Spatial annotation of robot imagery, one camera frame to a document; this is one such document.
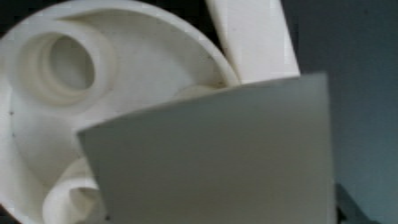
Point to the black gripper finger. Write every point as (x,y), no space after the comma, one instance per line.
(351,214)

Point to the white stool leg with tag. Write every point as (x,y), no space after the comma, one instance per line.
(220,160)

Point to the white U-shaped fence frame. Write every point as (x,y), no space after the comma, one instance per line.
(255,38)

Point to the white round stool seat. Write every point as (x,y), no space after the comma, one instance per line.
(101,57)

